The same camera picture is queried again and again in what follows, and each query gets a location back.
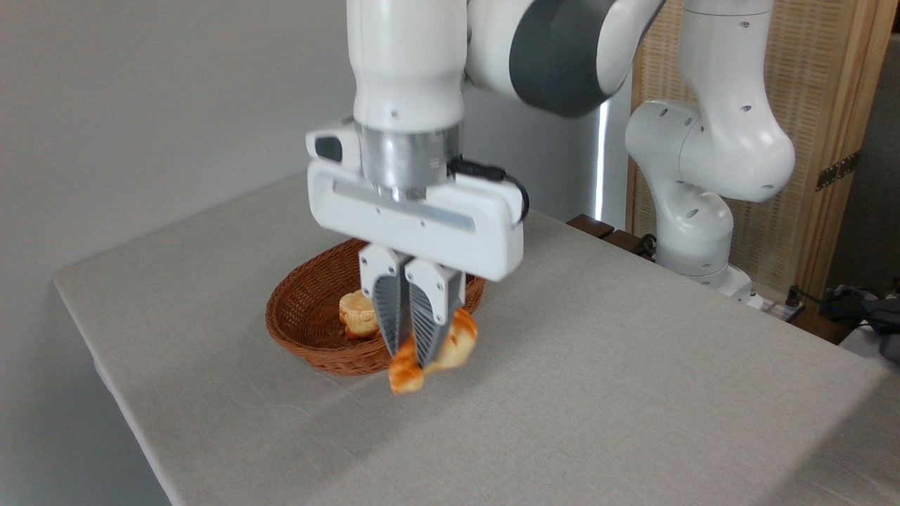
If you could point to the braided golden bread loaf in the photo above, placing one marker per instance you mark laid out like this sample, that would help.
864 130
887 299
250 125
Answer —
460 341

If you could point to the dark metal screen hinge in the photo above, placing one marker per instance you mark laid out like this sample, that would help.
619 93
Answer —
837 171

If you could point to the wooden rattan folding screen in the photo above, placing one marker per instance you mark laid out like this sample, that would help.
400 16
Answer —
815 84

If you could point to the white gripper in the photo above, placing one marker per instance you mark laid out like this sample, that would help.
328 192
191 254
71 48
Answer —
422 225

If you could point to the brown wicker oval basket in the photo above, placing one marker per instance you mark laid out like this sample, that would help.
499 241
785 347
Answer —
302 330

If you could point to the grey linen tablecloth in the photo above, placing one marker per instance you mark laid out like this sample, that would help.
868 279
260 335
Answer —
633 386

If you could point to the white power strip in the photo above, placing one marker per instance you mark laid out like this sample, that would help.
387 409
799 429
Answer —
777 308

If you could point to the round pale bread roll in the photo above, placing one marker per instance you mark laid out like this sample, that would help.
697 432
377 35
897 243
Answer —
355 316

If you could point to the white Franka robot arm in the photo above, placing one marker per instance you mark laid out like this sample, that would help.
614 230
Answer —
408 63

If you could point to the dark brown wooden block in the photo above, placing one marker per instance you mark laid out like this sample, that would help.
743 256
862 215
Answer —
823 327
624 241
589 225

